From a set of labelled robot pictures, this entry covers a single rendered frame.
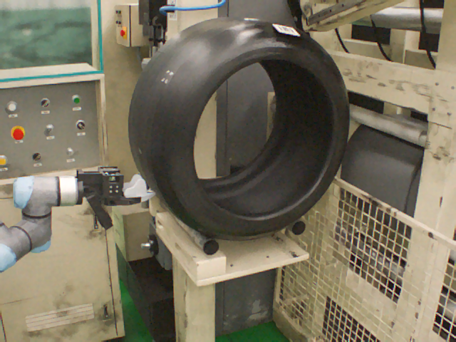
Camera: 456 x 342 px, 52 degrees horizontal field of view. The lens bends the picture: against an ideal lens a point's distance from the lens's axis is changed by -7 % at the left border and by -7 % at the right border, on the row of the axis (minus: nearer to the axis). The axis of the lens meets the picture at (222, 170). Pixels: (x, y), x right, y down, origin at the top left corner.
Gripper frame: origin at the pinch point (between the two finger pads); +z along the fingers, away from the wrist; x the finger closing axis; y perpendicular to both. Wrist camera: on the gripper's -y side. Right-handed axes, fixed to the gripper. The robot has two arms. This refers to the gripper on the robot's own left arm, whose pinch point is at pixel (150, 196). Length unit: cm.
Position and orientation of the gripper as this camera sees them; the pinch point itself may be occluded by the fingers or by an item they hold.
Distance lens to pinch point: 129.7
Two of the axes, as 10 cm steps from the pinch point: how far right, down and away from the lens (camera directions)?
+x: -4.3, -3.2, 8.5
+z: 9.0, -0.2, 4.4
